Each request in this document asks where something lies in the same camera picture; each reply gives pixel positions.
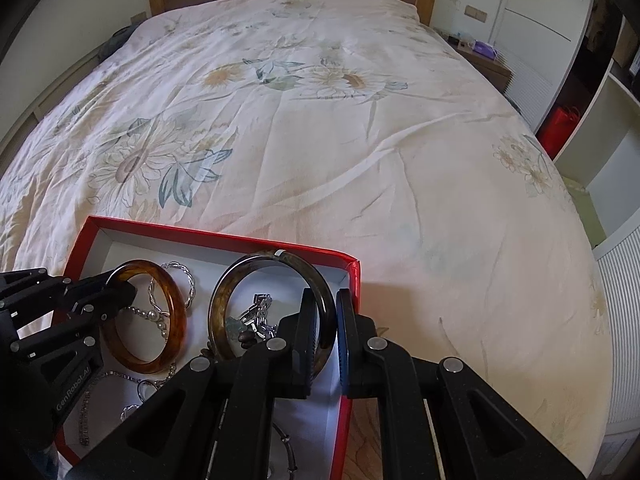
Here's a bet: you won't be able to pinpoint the green floor mat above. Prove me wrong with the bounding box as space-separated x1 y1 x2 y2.
557 175 607 249

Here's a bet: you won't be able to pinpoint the amber bangle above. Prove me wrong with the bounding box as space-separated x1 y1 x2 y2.
101 259 189 375

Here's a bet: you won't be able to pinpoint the red jewelry box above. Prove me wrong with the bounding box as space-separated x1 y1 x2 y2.
54 216 362 480

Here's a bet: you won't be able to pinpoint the white slatted cabinet door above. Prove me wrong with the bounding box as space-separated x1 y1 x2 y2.
592 227 640 457

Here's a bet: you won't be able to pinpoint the red bag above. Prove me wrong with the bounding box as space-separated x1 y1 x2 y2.
536 105 584 159

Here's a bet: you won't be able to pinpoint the white wardrobe door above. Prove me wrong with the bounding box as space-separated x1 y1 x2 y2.
487 0 599 134

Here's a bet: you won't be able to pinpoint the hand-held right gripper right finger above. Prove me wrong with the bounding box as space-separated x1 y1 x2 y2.
335 287 586 480

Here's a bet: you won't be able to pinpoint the floral bedspread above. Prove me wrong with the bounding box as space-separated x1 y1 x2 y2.
0 0 617 480

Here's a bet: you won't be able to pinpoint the dark brown bangle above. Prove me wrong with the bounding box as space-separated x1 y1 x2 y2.
209 249 339 382

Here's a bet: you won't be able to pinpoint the dark cloth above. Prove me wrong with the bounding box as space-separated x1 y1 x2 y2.
102 27 134 59

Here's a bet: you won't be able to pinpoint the wooden nightstand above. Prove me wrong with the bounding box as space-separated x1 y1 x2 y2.
440 27 514 94

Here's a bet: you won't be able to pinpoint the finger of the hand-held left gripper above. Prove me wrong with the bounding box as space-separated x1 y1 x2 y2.
9 282 139 362
0 269 114 312

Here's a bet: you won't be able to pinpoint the silver chain necklace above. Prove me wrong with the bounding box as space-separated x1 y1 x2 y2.
75 369 174 449

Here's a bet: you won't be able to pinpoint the twisted silver bracelet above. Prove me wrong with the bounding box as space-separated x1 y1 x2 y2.
148 261 197 319

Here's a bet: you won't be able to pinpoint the thin silver bangle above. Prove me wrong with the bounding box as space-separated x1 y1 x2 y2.
269 422 302 480

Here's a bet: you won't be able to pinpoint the white shelf unit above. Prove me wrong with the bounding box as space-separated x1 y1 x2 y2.
552 15 640 252

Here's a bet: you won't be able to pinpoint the silver wristwatch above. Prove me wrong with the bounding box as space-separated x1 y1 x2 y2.
237 292 279 347

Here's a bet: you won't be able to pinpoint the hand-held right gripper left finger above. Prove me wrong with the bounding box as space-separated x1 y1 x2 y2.
65 287 326 480

